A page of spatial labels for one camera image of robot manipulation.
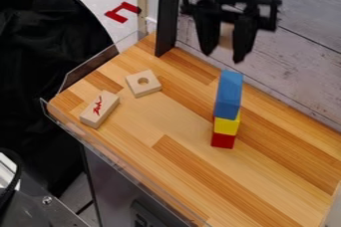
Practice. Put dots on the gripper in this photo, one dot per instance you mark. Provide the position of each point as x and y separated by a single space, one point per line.
231 3

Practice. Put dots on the blue block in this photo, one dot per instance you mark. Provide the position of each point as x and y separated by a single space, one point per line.
229 93

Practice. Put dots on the yellow block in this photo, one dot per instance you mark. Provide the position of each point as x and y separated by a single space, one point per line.
227 125

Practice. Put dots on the wooden block with hole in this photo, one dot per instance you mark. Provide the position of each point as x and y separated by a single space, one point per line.
143 83

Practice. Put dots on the wooden block with red mark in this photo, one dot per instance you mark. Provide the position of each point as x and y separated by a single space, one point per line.
100 109

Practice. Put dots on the black cloth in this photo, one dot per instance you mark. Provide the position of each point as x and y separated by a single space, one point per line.
40 71

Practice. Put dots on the black post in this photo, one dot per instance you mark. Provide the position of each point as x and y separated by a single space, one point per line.
167 12

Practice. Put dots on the red bracket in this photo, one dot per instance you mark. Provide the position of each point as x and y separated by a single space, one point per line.
121 12

